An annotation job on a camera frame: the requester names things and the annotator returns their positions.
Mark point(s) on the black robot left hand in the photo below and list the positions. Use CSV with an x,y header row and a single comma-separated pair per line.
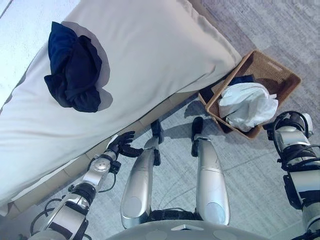
x,y
122,145

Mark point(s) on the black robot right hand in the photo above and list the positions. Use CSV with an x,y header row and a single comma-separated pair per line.
x,y
295,120

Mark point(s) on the white garment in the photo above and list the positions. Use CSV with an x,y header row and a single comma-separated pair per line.
x,y
250,105

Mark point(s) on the blue garment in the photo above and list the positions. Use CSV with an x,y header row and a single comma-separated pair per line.
x,y
241,80

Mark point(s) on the black garment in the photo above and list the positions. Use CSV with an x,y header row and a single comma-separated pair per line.
x,y
75,75

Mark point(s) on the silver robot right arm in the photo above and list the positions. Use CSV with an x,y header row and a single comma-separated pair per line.
x,y
295,137

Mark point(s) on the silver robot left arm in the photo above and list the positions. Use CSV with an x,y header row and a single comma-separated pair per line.
x,y
100,167

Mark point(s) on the brown wicker basket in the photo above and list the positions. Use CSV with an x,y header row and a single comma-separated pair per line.
x,y
280,72

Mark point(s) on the white bed sheet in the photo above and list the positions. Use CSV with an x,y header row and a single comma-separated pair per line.
x,y
15,50

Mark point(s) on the silver robot left leg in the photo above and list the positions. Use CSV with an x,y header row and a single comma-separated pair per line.
x,y
135,190

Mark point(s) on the silver robot leg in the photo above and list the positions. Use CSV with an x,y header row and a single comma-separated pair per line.
x,y
135,190
210,175

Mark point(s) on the grey striped rug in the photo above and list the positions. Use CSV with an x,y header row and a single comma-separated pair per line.
x,y
262,175

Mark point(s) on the silver robot right leg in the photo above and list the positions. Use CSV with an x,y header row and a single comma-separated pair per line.
x,y
210,175

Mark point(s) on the beige duvet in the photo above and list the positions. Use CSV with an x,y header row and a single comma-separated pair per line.
x,y
150,50

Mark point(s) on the grey robot torso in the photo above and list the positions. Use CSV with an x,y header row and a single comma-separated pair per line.
x,y
187,232

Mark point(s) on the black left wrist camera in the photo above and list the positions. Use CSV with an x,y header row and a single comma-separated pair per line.
x,y
115,167

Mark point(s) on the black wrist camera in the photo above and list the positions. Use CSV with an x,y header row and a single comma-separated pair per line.
x,y
271,132
115,167

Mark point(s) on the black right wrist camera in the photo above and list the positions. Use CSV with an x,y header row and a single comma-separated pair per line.
x,y
271,132

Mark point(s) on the tan padded bed frame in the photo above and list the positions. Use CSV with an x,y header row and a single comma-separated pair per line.
x,y
72,168

